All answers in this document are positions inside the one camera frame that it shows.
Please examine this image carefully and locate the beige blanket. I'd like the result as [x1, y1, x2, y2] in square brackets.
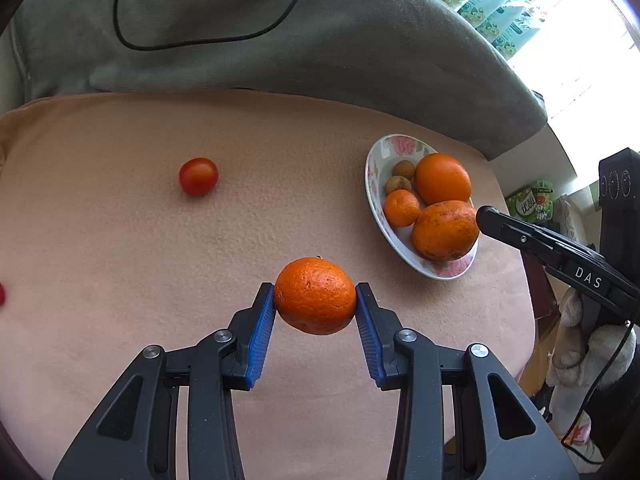
[0, 91, 533, 480]

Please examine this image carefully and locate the person's right hand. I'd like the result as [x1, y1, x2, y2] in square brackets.
[546, 287, 638, 387]

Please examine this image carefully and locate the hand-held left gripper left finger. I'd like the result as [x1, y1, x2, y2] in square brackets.
[52, 282, 277, 480]

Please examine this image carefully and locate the medium mandarin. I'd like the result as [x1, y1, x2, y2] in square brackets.
[273, 256, 357, 336]

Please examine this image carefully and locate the small mandarin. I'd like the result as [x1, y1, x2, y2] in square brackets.
[383, 188, 422, 228]

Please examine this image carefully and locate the large spotted orange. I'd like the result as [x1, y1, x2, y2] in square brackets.
[411, 200, 480, 262]

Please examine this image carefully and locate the floral plate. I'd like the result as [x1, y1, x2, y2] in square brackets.
[364, 134, 480, 281]

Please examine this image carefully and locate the brown wooden furniture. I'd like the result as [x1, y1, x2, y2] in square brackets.
[520, 255, 561, 411]

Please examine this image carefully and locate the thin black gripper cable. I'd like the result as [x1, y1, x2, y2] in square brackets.
[561, 322, 632, 463]

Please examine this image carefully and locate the grey fleece blanket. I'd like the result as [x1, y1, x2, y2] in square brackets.
[10, 0, 549, 161]

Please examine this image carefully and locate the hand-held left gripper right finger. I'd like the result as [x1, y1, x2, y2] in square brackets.
[355, 282, 581, 480]

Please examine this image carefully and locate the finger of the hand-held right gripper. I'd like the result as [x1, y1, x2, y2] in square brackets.
[475, 204, 572, 269]

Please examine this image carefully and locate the green snack bag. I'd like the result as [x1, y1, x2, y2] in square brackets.
[505, 180, 557, 223]

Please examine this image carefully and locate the smooth orange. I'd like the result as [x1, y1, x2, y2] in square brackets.
[414, 153, 473, 206]

